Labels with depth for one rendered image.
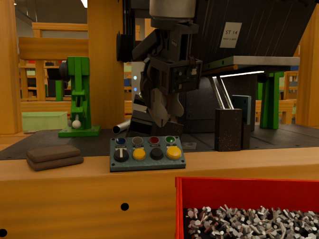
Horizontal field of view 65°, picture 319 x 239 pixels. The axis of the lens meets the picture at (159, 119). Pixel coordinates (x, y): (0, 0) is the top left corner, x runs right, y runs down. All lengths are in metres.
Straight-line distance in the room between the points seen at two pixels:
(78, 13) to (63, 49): 10.10
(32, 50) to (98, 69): 0.30
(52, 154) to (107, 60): 0.61
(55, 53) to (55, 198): 0.79
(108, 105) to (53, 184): 0.62
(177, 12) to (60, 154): 0.35
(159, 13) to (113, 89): 0.68
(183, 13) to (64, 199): 0.38
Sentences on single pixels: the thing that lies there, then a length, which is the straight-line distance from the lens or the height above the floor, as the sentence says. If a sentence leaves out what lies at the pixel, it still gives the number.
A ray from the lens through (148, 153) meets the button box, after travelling 0.51.
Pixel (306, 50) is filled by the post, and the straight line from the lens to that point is 1.44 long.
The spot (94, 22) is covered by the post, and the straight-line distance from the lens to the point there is 1.10.
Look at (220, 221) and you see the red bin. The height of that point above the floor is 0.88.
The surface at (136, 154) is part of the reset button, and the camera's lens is 0.49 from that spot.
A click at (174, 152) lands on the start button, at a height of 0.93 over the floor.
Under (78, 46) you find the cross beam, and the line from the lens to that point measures 1.18.
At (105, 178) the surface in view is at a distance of 0.49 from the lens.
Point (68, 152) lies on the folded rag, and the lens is 0.56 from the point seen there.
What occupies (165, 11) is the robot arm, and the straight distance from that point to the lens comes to 0.42.
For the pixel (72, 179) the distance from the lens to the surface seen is 0.50.
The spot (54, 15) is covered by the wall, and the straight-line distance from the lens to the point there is 11.44.
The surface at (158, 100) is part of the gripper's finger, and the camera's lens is 0.47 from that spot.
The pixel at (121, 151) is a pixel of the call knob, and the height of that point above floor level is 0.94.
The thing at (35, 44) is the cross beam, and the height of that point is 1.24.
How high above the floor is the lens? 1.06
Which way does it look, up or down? 7 degrees down
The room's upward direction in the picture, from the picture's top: straight up
